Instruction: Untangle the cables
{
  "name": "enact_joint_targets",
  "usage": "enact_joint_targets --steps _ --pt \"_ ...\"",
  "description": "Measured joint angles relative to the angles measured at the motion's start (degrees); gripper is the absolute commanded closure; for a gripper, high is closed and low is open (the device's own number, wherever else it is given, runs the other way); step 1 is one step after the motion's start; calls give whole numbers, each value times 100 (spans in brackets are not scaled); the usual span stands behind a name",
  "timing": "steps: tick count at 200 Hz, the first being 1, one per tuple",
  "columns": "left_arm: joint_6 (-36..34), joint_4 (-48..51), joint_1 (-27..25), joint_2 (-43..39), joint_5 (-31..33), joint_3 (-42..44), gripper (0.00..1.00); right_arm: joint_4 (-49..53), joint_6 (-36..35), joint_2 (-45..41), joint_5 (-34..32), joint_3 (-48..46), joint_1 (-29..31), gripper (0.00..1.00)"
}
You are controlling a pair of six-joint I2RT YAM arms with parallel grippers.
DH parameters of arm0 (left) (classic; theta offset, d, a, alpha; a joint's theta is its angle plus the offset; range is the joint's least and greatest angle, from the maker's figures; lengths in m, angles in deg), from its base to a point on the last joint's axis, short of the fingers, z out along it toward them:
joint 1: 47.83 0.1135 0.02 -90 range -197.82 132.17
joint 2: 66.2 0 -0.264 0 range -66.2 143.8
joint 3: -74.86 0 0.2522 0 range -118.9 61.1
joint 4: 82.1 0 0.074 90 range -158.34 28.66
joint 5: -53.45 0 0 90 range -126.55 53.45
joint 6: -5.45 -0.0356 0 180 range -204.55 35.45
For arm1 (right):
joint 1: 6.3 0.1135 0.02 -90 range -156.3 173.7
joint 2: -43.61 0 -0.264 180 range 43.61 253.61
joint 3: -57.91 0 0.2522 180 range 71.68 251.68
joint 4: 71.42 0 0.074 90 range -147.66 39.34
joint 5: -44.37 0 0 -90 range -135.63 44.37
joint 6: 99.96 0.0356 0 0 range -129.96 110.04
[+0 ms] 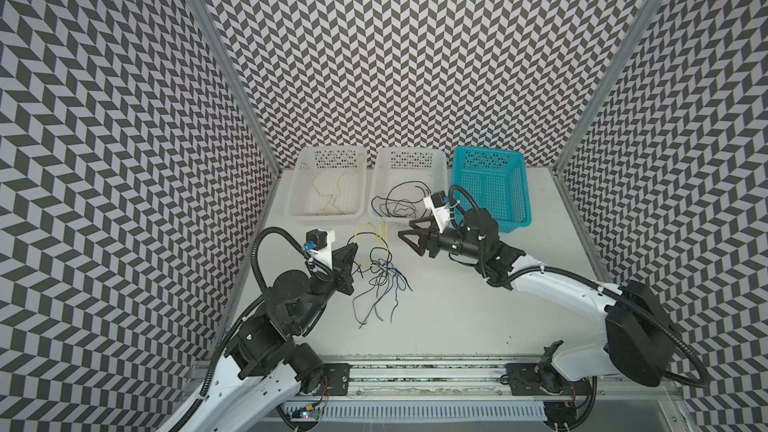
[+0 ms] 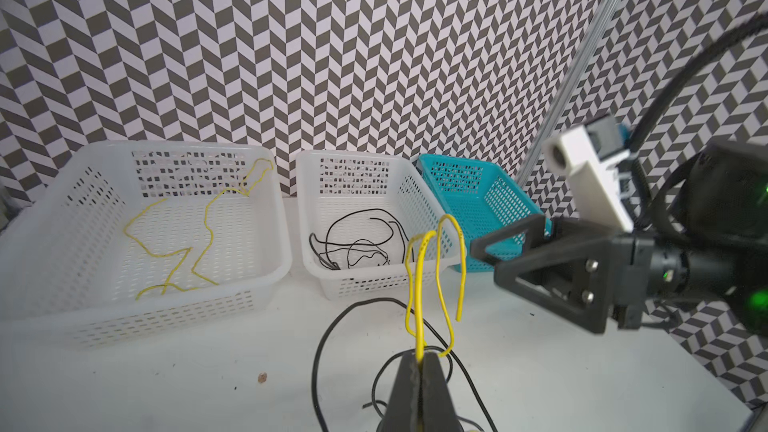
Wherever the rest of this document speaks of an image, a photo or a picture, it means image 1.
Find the middle white plastic basket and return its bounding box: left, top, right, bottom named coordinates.
left=368, top=147, right=448, bottom=227

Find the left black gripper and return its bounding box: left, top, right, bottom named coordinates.
left=286, top=240, right=360, bottom=334

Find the white plastic basket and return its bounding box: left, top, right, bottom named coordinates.
left=368, top=147, right=448, bottom=227
left=285, top=146, right=368, bottom=224

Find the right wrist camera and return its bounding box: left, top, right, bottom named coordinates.
left=422, top=191, right=452, bottom=233

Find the teal plastic basket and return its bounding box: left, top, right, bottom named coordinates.
left=452, top=146, right=532, bottom=233

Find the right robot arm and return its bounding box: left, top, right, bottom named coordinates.
left=398, top=185, right=711, bottom=395

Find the small circuit board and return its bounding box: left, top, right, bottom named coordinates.
left=290, top=406, right=320, bottom=421

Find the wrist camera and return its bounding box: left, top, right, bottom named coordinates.
left=304, top=229, right=335, bottom=268
left=422, top=191, right=452, bottom=233

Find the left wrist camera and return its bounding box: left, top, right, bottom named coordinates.
left=304, top=229, right=335, bottom=268

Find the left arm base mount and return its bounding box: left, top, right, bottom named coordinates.
left=300, top=362, right=352, bottom=397

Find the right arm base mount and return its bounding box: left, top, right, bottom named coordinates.
left=499, top=363, right=572, bottom=396

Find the long black wire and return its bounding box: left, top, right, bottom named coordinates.
left=383, top=179, right=436, bottom=221

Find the left white plastic basket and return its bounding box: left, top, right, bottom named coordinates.
left=285, top=146, right=368, bottom=224

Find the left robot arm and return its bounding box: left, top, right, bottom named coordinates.
left=160, top=227, right=358, bottom=431

